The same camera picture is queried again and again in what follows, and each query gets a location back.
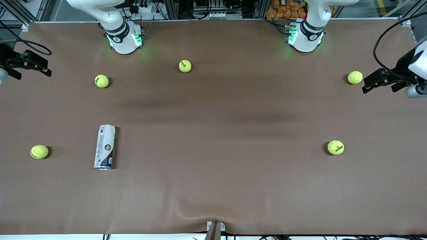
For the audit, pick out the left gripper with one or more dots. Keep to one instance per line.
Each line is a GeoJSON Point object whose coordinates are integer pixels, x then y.
{"type": "Point", "coordinates": [402, 65]}

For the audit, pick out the white blue tennis ball can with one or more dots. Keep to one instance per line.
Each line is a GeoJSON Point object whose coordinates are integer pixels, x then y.
{"type": "Point", "coordinates": [105, 146]}

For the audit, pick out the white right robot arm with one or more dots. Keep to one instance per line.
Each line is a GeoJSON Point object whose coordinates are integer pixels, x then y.
{"type": "Point", "coordinates": [123, 41]}

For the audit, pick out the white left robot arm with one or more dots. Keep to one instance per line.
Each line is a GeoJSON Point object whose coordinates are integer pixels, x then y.
{"type": "Point", "coordinates": [308, 41]}

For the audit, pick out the yellow Wilson 3 tennis ball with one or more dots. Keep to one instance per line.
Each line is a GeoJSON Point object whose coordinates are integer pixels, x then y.
{"type": "Point", "coordinates": [335, 147]}

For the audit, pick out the white power strip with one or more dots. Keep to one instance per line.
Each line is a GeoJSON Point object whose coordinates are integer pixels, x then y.
{"type": "Point", "coordinates": [146, 8]}

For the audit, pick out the white terminal block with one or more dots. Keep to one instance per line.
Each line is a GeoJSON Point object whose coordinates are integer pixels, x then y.
{"type": "Point", "coordinates": [225, 15]}

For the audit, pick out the brown table mat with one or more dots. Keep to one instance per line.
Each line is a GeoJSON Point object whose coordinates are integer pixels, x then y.
{"type": "Point", "coordinates": [213, 133]}

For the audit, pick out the grey corner bracket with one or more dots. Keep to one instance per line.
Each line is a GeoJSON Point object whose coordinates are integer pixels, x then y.
{"type": "Point", "coordinates": [25, 27]}
{"type": "Point", "coordinates": [406, 22]}

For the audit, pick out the aluminium frame post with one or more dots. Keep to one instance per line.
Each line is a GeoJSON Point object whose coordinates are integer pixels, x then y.
{"type": "Point", "coordinates": [260, 8]}
{"type": "Point", "coordinates": [171, 8]}

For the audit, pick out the grey table edge bracket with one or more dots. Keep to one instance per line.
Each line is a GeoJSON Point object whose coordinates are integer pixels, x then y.
{"type": "Point", "coordinates": [215, 231]}

